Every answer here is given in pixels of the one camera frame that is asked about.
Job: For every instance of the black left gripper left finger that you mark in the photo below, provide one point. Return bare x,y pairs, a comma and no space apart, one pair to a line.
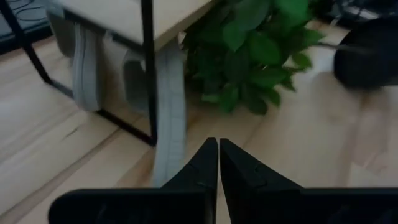
155,205

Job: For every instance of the black plant pot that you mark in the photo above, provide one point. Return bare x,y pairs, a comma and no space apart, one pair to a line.
367,56

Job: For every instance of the grey-green rubber slide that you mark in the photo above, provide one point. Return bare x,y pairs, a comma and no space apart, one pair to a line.
85,71
169,118

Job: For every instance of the wooden shelf black metal frame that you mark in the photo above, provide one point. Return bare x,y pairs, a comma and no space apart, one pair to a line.
118,18

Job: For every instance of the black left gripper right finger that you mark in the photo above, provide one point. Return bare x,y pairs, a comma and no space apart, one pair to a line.
295,205

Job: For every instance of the green artificial leafy plant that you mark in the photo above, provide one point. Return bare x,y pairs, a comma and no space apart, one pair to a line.
248,56

